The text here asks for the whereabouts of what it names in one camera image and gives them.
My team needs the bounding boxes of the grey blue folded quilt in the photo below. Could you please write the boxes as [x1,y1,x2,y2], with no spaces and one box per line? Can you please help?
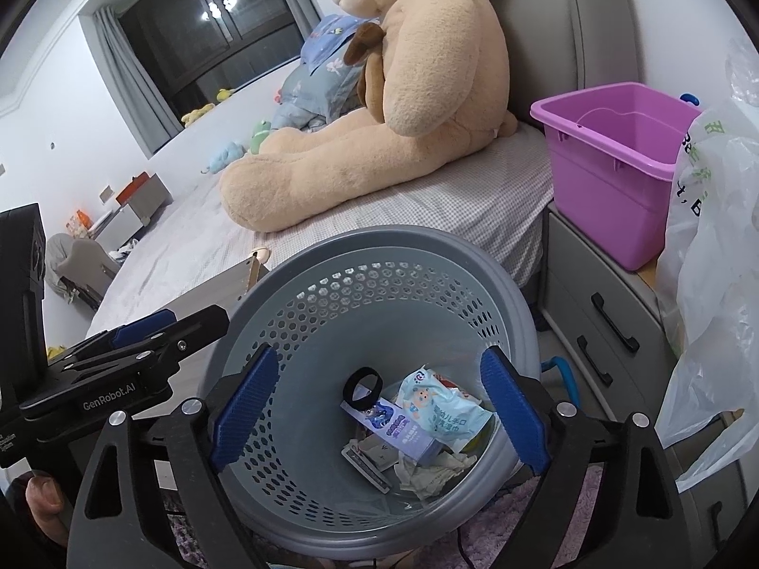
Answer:
[270,58,363,132]

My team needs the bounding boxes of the blue patterned pillow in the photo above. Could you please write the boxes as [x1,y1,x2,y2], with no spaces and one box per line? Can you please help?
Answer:
[301,14,365,74]

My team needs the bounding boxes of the black tape ring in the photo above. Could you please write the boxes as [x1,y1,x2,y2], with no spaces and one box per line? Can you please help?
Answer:
[341,365,384,411]

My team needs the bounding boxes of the brown plush dog toy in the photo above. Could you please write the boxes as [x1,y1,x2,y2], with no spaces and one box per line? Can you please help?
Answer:
[343,22,385,123]

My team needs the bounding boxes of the dark window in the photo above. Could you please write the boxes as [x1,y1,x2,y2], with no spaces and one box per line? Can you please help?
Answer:
[120,0,304,117]

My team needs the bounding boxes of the grey upholstered headboard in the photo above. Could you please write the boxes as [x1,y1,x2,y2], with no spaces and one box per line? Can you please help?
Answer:
[490,0,639,123]

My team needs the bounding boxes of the bed with grey sheet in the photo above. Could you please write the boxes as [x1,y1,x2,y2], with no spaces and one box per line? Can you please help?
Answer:
[84,53,556,340]

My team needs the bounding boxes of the light blue plush toy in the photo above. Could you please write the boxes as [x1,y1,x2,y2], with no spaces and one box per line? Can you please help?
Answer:
[203,143,246,175]

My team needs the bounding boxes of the white paper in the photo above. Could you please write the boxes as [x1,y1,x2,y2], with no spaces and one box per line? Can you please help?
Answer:
[392,451,477,501]

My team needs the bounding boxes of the translucent plastic bag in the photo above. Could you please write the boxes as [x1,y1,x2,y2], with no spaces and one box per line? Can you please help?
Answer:
[655,40,758,491]

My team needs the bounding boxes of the large beige teddy bear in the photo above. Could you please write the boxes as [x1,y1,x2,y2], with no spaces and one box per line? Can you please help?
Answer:
[219,0,517,232]

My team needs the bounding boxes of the grey left curtain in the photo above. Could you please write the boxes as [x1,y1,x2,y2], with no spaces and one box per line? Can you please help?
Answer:
[93,7,181,156]

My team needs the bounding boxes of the grey perforated trash basket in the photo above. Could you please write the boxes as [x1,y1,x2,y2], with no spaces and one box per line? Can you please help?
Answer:
[204,226,540,560]

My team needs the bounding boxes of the grey chair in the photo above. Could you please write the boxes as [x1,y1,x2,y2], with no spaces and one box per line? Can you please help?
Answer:
[56,239,120,311]

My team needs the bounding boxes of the orange red box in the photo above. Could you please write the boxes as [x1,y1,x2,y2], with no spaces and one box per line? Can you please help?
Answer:
[116,172,149,207]

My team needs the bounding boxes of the grey white desk drawer unit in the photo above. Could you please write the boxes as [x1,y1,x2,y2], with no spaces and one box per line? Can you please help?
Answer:
[93,175,172,252]

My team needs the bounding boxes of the grey bedside drawer cabinet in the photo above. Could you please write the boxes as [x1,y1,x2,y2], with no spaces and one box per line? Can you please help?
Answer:
[540,204,751,568]

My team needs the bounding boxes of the purple plastic bin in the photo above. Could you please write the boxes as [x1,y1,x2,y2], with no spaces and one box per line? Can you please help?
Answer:
[530,83,700,272]

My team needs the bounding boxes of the blue wet wipes pack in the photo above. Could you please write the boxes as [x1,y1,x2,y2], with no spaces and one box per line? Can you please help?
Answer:
[396,367,493,453]

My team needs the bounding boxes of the yellow plush toys on sill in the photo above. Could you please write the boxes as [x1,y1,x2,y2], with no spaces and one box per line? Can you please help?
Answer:
[180,89,234,127]

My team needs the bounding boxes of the grey clothing on chair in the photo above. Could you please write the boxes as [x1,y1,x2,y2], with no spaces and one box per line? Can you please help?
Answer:
[45,232,85,299]

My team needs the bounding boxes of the person's left hand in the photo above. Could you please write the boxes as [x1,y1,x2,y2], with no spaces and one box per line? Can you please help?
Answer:
[26,474,69,547]

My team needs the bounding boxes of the white torn milk carton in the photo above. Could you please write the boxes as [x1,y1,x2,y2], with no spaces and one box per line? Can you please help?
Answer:
[341,435,399,495]

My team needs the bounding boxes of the small beige earbud case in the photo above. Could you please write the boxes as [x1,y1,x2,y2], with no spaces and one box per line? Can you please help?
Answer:
[251,247,271,265]

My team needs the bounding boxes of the green frog plush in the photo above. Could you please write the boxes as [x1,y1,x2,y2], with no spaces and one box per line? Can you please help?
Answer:
[248,119,273,154]

